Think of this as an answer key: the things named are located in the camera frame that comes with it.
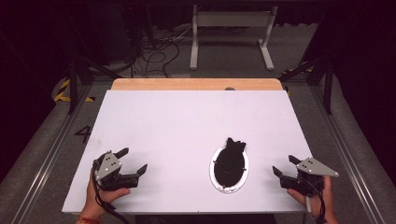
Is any white table board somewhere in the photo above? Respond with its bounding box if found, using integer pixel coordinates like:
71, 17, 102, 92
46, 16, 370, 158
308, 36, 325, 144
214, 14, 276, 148
61, 89, 334, 216

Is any person's right hand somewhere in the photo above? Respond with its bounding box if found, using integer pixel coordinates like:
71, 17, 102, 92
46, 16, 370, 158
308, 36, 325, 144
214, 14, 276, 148
286, 175, 339, 224

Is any tangle of floor cables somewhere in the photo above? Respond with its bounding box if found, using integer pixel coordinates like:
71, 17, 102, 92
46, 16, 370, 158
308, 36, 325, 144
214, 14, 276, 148
129, 26, 194, 78

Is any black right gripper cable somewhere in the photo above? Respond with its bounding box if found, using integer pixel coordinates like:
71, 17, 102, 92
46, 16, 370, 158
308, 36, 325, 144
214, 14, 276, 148
298, 178, 328, 224

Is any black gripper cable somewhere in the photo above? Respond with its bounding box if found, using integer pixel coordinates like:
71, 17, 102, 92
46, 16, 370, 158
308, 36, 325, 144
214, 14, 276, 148
91, 161, 131, 224
298, 178, 328, 224

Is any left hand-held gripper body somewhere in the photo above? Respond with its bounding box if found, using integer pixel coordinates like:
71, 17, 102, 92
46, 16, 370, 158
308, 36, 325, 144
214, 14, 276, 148
92, 150, 141, 191

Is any white metal desk frame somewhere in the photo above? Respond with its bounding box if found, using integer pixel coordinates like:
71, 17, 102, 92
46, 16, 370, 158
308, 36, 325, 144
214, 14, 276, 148
189, 4, 279, 72

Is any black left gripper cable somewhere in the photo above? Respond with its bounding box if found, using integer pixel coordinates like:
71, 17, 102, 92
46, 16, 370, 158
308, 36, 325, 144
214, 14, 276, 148
91, 161, 131, 224

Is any wooden table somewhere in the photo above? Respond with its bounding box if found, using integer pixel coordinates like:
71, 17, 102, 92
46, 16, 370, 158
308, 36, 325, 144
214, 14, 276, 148
110, 77, 284, 91

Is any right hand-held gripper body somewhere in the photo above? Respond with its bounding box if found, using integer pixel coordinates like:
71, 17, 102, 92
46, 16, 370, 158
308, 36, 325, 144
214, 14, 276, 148
279, 156, 340, 198

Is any black metal stand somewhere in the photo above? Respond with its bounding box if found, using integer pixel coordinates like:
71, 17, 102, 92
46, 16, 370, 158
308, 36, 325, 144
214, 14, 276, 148
278, 55, 335, 116
64, 46, 122, 116

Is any red bracelet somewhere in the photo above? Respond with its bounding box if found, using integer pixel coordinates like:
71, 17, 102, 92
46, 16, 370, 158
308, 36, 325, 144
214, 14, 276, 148
76, 216, 104, 224

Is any aluminium floor rail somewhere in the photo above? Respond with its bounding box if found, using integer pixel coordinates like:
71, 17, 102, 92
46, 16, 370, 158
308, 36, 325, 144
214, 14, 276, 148
309, 83, 387, 224
10, 83, 94, 224

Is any person's left hand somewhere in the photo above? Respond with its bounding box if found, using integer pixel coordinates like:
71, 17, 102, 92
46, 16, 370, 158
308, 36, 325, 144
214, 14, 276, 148
81, 172, 132, 220

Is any yellow black hazard tape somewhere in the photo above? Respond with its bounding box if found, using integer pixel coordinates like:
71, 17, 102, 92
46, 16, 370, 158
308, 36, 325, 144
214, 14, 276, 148
281, 63, 314, 76
53, 77, 96, 104

